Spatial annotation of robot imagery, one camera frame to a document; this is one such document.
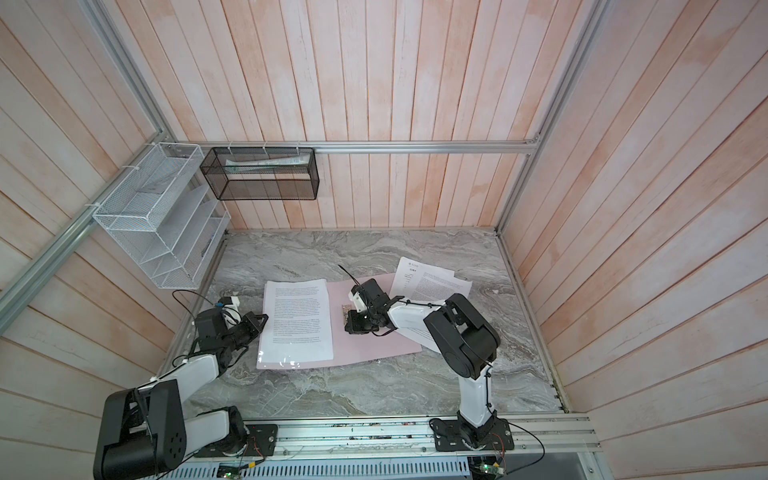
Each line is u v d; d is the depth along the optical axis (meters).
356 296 0.88
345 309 0.98
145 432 0.41
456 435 0.73
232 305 0.81
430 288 1.04
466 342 0.51
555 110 0.85
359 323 0.83
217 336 0.69
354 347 0.88
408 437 0.76
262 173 1.04
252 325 0.79
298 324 0.92
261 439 0.73
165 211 0.73
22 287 0.52
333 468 0.70
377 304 0.76
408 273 1.07
